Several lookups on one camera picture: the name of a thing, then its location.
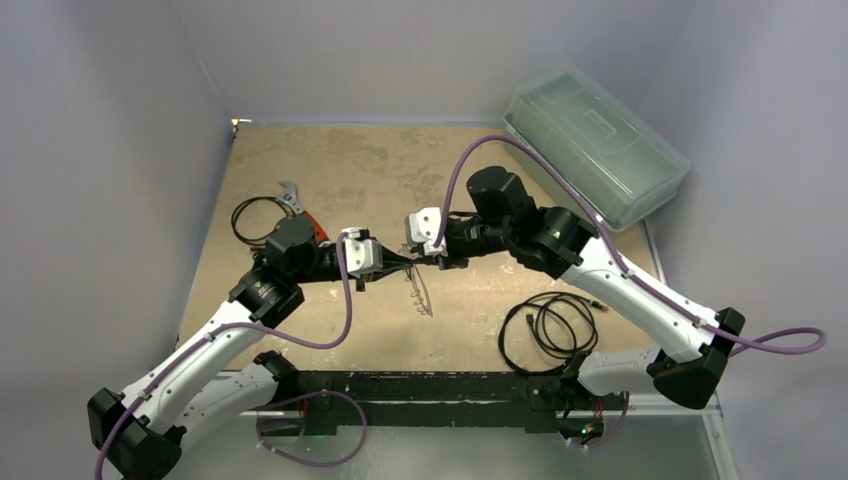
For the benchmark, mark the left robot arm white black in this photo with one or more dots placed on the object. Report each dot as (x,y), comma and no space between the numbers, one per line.
(142,429)

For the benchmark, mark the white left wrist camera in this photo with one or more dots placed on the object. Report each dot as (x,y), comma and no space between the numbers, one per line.
(361,251)

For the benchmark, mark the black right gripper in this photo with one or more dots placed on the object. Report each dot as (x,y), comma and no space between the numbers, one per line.
(454,244)

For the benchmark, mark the red adjustable wrench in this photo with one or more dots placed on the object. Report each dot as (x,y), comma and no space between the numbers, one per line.
(289,197)

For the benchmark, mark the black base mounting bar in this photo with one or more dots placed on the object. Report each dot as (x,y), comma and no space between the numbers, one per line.
(536,404)

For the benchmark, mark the clear plastic storage box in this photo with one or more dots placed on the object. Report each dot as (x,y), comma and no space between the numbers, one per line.
(622,167)

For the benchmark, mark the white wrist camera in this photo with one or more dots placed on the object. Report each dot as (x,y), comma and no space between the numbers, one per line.
(421,231)
(361,251)

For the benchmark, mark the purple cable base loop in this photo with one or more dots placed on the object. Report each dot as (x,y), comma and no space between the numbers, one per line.
(310,408)

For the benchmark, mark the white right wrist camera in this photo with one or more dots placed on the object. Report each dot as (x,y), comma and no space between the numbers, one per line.
(421,231)

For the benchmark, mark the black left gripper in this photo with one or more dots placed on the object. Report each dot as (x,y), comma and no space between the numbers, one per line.
(390,262)

